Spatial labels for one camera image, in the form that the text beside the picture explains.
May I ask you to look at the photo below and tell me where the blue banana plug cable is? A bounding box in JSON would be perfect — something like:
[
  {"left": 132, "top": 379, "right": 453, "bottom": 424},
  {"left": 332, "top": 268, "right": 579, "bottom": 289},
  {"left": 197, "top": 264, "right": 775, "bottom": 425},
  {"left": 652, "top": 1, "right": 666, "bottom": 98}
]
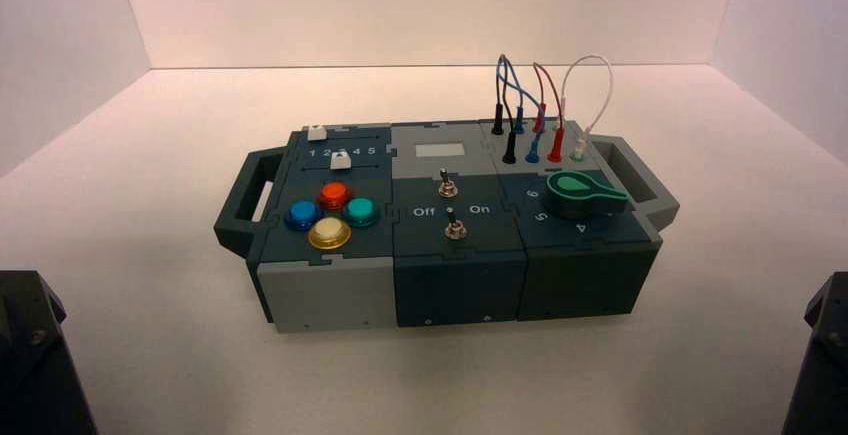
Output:
[{"left": 496, "top": 54, "right": 546, "bottom": 165}]

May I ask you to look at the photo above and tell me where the dark teal box handle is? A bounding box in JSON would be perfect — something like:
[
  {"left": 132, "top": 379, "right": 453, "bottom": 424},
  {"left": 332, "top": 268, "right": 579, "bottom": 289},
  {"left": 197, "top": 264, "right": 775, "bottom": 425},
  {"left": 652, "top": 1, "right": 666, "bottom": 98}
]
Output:
[{"left": 213, "top": 147, "right": 290, "bottom": 261}]

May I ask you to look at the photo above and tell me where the green pointer rotary knob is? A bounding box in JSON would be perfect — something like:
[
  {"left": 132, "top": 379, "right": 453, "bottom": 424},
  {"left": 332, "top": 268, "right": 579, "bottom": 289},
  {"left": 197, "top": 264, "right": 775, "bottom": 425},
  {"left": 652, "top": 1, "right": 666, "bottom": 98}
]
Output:
[{"left": 545, "top": 170, "right": 631, "bottom": 221}]

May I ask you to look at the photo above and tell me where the grey box handle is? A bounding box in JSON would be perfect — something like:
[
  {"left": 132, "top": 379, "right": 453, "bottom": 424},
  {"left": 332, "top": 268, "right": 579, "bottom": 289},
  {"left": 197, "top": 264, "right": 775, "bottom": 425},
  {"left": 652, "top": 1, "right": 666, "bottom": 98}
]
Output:
[{"left": 588, "top": 133, "right": 681, "bottom": 232}]

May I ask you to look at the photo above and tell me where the modular grey and teal task box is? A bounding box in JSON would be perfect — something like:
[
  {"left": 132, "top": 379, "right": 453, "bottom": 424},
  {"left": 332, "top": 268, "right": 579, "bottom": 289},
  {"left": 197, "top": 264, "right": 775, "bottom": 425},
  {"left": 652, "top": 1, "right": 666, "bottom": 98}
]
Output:
[{"left": 213, "top": 119, "right": 681, "bottom": 335}]

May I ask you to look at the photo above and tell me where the teal round push button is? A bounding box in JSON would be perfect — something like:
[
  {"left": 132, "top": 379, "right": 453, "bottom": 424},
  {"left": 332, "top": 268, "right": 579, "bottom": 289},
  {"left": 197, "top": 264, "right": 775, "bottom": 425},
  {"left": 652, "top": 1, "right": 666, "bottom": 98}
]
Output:
[{"left": 342, "top": 196, "right": 382, "bottom": 229}]

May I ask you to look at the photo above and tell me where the yellow round push button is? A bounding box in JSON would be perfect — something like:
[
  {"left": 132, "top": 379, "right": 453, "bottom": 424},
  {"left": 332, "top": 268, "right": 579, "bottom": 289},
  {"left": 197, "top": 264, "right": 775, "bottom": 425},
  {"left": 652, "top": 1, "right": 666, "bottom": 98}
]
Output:
[{"left": 307, "top": 217, "right": 353, "bottom": 252}]

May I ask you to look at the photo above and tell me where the white banana plug cable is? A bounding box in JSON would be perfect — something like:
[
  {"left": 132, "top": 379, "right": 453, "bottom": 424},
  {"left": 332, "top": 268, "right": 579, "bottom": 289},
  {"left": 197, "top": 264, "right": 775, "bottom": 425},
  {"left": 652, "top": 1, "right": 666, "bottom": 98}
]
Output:
[{"left": 559, "top": 54, "right": 615, "bottom": 162}]

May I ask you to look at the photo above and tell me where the black banana plug cable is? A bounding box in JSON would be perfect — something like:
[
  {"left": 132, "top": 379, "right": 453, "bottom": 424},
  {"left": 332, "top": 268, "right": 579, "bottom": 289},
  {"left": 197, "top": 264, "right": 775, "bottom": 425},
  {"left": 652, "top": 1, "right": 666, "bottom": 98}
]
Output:
[{"left": 490, "top": 54, "right": 519, "bottom": 166}]

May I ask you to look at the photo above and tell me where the white rectangular display window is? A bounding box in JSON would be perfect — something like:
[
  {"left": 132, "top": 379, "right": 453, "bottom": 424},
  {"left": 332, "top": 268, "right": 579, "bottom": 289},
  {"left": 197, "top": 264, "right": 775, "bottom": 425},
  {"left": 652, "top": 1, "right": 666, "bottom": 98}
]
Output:
[{"left": 415, "top": 143, "right": 466, "bottom": 160}]

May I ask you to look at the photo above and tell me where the red banana plug cable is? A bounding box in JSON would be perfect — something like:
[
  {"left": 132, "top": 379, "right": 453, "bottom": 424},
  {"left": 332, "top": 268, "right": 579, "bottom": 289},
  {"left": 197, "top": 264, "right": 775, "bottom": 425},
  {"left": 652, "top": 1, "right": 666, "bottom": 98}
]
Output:
[{"left": 531, "top": 62, "right": 566, "bottom": 164}]

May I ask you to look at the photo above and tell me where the orange round push button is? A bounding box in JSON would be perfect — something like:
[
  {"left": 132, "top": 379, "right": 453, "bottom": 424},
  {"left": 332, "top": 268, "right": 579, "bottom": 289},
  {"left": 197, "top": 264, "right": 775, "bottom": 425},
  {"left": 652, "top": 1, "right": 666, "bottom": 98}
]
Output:
[{"left": 316, "top": 181, "right": 352, "bottom": 212}]

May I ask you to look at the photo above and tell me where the blue round push button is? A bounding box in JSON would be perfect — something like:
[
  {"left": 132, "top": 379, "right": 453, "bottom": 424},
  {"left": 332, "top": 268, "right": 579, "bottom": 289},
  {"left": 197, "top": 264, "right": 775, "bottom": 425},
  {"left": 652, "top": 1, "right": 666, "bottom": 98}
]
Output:
[{"left": 283, "top": 200, "right": 324, "bottom": 233}]

